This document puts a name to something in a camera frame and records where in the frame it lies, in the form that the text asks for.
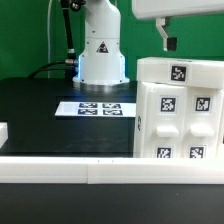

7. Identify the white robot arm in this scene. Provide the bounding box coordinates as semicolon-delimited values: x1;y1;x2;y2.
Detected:
73;0;224;90

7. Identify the white cabinet top block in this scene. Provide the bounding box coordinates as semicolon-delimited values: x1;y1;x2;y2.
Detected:
137;57;224;89

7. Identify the white thin cable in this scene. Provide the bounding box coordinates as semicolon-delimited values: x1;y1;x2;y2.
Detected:
47;0;54;80

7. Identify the white cabinet body box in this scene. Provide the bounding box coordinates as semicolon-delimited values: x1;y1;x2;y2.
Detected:
133;81;224;159

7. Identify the white U-shaped fence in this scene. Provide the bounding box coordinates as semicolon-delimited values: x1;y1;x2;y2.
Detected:
0;121;224;185

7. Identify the black cable bundle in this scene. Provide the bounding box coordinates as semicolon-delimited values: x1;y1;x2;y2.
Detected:
27;0;87;80

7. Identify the white door panel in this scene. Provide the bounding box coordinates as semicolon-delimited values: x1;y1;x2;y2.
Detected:
144;84;187;158
181;87;223;159

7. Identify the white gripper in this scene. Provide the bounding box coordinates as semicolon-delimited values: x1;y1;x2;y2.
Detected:
131;0;224;51

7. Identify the white marker base sheet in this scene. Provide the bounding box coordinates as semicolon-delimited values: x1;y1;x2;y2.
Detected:
55;101;136;118

